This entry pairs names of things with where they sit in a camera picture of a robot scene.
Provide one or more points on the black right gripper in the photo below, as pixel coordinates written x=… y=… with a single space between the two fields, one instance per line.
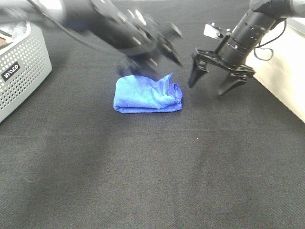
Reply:
x=230 y=56

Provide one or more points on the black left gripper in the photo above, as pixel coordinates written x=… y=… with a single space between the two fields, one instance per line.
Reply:
x=141 y=39

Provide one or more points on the blue microfibre towel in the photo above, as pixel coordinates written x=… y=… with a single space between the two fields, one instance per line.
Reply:
x=139 y=94

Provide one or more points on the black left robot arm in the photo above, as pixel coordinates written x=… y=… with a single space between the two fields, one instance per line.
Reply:
x=68 y=15

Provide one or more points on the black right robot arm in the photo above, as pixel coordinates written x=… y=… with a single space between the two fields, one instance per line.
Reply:
x=263 y=16

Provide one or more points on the white plastic storage crate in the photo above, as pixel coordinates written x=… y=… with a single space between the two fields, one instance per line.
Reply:
x=280 y=67

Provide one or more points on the black table cover cloth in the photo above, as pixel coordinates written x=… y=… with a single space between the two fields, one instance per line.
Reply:
x=68 y=160

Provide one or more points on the grey perforated laundry basket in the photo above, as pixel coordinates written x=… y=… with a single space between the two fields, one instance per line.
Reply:
x=24 y=65

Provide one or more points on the grey cloth in basket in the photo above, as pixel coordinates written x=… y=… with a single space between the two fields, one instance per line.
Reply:
x=16 y=30

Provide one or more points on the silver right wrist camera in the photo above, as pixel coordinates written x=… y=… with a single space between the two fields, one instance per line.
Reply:
x=214 y=32

